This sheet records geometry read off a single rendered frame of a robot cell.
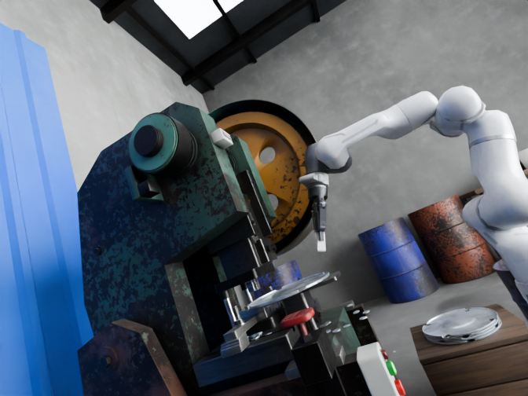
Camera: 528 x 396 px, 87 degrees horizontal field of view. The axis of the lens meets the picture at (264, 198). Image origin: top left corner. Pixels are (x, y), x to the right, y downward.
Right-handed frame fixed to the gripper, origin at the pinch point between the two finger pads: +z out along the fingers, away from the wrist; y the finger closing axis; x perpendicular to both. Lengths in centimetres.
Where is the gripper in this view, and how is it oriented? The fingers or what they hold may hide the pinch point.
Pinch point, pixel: (320, 241)
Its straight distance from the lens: 105.0
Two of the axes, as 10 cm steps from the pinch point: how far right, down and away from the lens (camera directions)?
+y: -1.1, 3.1, 9.5
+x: -9.9, -0.4, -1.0
